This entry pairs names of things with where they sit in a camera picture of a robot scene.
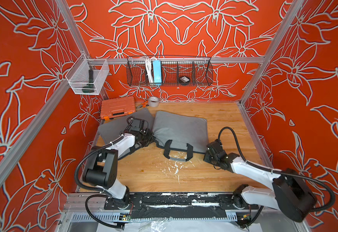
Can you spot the orange handled pliers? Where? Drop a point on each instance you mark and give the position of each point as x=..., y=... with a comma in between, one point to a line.
x=143, y=105

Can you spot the light blue box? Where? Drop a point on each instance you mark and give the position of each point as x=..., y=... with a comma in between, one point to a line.
x=157, y=73

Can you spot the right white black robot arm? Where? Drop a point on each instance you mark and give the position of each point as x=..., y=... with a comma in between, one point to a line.
x=283, y=190

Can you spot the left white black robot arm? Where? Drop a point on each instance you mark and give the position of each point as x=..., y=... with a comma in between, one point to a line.
x=98, y=170

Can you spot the clear plastic wall bin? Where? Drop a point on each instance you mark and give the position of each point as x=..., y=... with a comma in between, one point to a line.
x=78, y=76

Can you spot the dark green flashlight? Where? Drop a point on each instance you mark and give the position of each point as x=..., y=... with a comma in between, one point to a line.
x=89, y=88

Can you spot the grey laptop bag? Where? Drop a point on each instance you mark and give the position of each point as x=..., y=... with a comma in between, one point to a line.
x=180, y=136
x=114, y=129

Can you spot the orange tool case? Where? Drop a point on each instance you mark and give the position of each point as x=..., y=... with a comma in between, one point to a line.
x=117, y=107

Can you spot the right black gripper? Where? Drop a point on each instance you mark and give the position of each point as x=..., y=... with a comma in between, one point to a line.
x=207, y=157

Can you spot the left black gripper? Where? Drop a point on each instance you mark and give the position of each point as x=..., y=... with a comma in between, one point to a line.
x=151, y=137

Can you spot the black wire wall basket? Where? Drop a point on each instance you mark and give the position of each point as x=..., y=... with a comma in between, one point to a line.
x=199, y=69

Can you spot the clear tape roll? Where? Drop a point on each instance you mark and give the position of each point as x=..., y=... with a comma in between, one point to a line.
x=153, y=101

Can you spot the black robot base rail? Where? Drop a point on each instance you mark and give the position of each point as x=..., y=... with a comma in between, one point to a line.
x=150, y=206

